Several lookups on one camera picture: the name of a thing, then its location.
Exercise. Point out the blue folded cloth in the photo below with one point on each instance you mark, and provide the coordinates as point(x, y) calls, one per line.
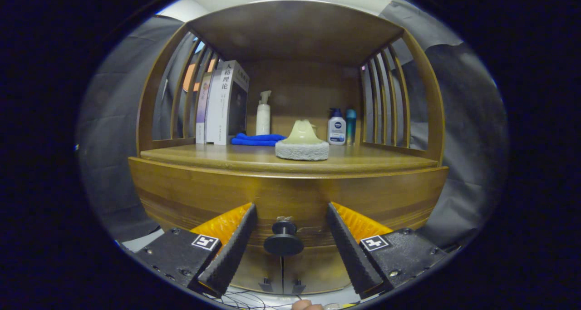
point(254, 140)

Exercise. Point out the teal slim bottle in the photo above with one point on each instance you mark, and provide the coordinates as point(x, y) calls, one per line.
point(351, 126)

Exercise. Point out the white pump bottle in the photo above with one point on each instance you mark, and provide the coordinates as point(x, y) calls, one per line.
point(263, 119)

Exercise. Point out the black backdrop cloth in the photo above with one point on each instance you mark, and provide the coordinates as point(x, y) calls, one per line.
point(113, 142)

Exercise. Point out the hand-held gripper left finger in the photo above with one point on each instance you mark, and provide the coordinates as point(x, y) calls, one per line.
point(233, 251)

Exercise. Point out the thick white book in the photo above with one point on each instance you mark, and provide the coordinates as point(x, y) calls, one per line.
point(224, 105)

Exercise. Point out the black round drawer knob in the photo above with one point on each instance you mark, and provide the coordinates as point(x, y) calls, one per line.
point(283, 244)

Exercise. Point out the white lotion bottle blue cap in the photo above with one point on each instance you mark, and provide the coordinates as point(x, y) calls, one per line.
point(337, 130)

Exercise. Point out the wooden countertop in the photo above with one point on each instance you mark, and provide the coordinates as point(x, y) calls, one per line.
point(227, 155)

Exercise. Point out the wooden cabinet with slatted sides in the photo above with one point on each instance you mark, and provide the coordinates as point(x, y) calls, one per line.
point(295, 28)

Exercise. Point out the thin pale purple book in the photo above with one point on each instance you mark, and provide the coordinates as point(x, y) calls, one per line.
point(203, 115)

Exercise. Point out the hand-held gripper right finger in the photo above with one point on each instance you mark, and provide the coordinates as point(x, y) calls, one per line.
point(349, 251)

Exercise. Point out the wooden cabinet door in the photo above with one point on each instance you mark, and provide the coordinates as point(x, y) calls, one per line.
point(317, 269)
point(258, 269)

